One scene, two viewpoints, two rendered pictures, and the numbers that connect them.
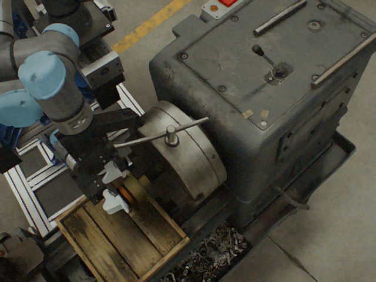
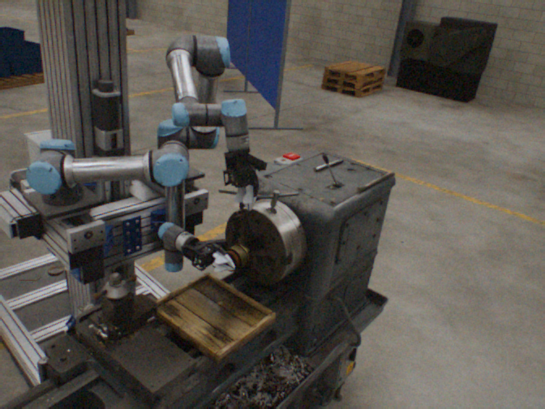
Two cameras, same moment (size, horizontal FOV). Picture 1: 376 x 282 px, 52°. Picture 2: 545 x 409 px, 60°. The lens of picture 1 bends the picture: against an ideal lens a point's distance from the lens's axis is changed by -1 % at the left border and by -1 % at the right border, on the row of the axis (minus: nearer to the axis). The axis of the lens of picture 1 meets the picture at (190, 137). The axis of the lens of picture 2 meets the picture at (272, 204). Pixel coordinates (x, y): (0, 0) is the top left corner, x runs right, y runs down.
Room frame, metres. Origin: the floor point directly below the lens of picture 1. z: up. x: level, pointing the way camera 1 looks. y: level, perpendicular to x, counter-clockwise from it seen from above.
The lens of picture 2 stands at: (-0.95, 0.62, 2.04)
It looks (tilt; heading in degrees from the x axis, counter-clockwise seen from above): 27 degrees down; 339
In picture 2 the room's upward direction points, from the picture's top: 6 degrees clockwise
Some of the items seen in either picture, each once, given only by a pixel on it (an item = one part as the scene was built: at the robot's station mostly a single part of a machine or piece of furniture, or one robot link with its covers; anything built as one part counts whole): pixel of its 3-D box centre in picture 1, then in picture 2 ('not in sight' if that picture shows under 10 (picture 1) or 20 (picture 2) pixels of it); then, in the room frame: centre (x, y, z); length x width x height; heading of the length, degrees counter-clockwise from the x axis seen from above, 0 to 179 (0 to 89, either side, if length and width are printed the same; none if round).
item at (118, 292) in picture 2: not in sight; (115, 286); (0.26, 0.61, 1.13); 0.08 x 0.08 x 0.03
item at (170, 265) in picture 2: not in sight; (173, 254); (0.64, 0.38, 0.98); 0.11 x 0.08 x 0.11; 169
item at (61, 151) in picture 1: (67, 144); (173, 235); (0.63, 0.39, 1.08); 0.11 x 0.08 x 0.09; 32
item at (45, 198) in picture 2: not in sight; (62, 185); (0.84, 0.78, 1.21); 0.15 x 0.15 x 0.10
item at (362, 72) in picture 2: not in sight; (354, 78); (7.54, -4.17, 0.22); 1.25 x 0.86 x 0.44; 128
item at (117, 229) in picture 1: (121, 230); (212, 312); (0.38, 0.28, 0.89); 0.36 x 0.30 x 0.04; 32
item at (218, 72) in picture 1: (261, 80); (315, 213); (0.75, -0.27, 1.06); 0.59 x 0.48 x 0.39; 122
